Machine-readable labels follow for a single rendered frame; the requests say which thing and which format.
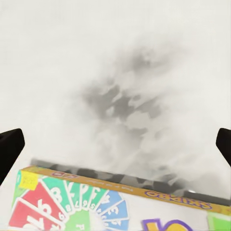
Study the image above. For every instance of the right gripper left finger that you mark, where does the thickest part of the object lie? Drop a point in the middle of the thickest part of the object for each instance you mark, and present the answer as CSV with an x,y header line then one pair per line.
x,y
12,143

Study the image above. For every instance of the board game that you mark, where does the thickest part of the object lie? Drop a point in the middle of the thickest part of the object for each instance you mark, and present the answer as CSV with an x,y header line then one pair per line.
x,y
50,200

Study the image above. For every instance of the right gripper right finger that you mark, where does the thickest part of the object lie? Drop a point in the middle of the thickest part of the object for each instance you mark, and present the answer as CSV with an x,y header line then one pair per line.
x,y
223,142

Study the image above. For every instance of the desk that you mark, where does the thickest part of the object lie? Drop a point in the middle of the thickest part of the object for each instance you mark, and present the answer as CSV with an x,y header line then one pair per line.
x,y
132,92

